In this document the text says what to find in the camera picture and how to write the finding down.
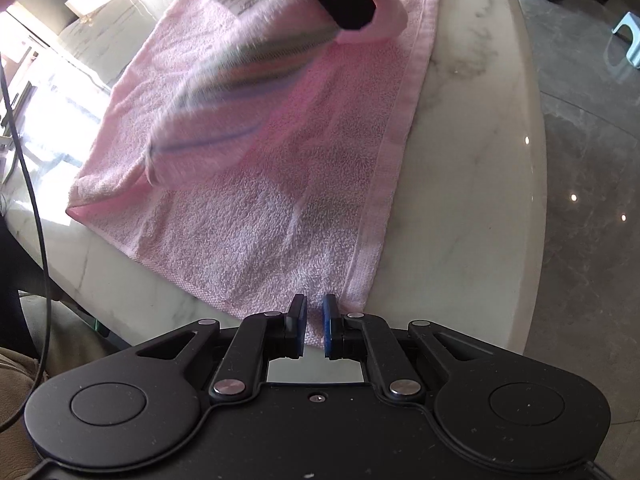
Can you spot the pink towel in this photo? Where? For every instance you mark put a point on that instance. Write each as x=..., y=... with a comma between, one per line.
x=260, y=160

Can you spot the light blue plastic stool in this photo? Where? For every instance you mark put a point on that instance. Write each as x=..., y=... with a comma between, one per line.
x=626, y=35

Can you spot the person's beige trouser leg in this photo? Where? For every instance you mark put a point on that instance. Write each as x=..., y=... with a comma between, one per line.
x=17, y=390

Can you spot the white box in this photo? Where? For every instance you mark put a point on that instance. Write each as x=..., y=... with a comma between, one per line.
x=95, y=2

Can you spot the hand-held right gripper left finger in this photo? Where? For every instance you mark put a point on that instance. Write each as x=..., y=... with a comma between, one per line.
x=300, y=327

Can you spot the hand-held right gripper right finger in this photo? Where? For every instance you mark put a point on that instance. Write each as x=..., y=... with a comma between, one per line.
x=330, y=329

